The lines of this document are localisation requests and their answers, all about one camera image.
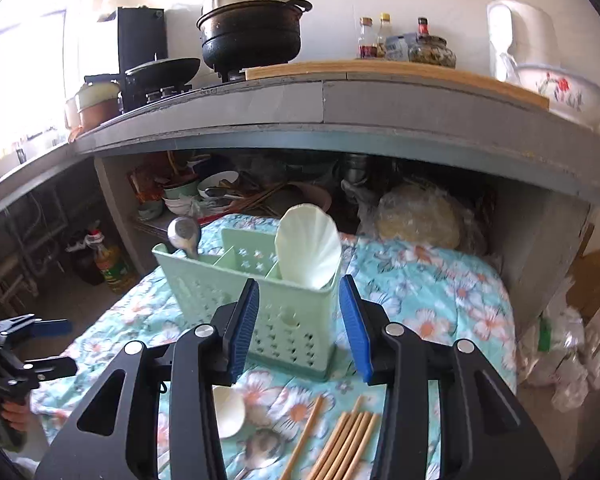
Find red label sauce bottle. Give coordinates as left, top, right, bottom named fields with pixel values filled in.
left=357, top=16, right=379, bottom=60

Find bag of round flatbreads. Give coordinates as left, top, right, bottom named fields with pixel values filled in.
left=357, top=180, right=486, bottom=252

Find cardboard box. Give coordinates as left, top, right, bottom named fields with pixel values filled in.
left=565, top=247, right=600, bottom=326

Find beige jug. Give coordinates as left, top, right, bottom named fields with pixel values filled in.
left=64, top=96, right=81, bottom=131

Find sink drain pipes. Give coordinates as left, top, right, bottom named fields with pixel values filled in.
left=0, top=195, right=72, bottom=302

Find dark frying pan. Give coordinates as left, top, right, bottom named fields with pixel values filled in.
left=124, top=57, right=202, bottom=87

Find white plastic bags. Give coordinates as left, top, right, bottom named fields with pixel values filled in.
left=517, top=280, right=600, bottom=412

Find bundle of wooden chopsticks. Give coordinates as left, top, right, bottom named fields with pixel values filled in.
left=280, top=394, right=382, bottom=480

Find glass jar of pickles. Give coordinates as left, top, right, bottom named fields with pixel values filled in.
left=407, top=35, right=457, bottom=69

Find yellow cap sauce bottle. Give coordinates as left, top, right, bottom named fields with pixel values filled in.
left=376, top=12, right=393, bottom=59

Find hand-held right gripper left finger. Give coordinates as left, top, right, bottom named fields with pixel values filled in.
left=35, top=279, right=261, bottom=480

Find dark plastic container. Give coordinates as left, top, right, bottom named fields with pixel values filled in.
left=65, top=232, right=106, bottom=286

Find black cooking pot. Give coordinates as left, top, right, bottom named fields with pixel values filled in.
left=196, top=0, right=313, bottom=74

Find white shell-shaped scoop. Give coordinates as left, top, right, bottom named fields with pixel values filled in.
left=274, top=203, right=342, bottom=291

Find white electric kettle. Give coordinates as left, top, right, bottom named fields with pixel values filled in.
left=486, top=0, right=564, bottom=84

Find person's left hand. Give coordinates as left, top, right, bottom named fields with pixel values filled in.
left=0, top=396, right=34, bottom=434

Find black splash guard board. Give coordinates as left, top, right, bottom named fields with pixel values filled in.
left=116, top=6, right=169, bottom=74

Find red snack packet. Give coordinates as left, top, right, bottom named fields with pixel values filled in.
left=127, top=166, right=172, bottom=207

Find teal pan lid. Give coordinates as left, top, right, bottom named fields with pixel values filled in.
left=130, top=58, right=200, bottom=73

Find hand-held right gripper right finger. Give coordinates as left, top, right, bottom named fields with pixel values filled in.
left=339, top=275, right=561, bottom=480

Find brown pot with cream lid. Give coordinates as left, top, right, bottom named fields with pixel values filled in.
left=75, top=80, right=124, bottom=131

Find cooking oil bottle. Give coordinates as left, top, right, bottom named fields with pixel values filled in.
left=92, top=230, right=131, bottom=295

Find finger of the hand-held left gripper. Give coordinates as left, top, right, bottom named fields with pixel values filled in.
left=20, top=356, right=79, bottom=386
left=0, top=314, right=74, bottom=343

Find metal spoon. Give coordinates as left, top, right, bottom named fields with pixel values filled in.
left=166, top=216, right=201, bottom=261
left=232, top=427, right=284, bottom=480

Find window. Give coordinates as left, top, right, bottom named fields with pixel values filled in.
left=0, top=0, right=87, bottom=161

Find floral teal cloth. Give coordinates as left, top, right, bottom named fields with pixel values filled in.
left=30, top=212, right=518, bottom=480

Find grey concrete kitchen counter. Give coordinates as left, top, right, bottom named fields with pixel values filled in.
left=0, top=77, right=600, bottom=233

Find steel pot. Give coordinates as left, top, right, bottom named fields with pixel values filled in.
left=342, top=152, right=374, bottom=186

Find green plastic utensil caddy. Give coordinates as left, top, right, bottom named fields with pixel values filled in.
left=152, top=227, right=343, bottom=382

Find black gas stove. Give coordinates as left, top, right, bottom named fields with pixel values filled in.
left=84, top=71, right=246, bottom=112

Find white plastic spoon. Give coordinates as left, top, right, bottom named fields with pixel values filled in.
left=212, top=385, right=247, bottom=440

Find white floral enamel bowl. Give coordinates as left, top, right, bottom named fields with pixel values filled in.
left=510, top=55, right=600, bottom=131

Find wooden cutting board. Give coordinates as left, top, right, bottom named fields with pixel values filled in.
left=244, top=60, right=551, bottom=110

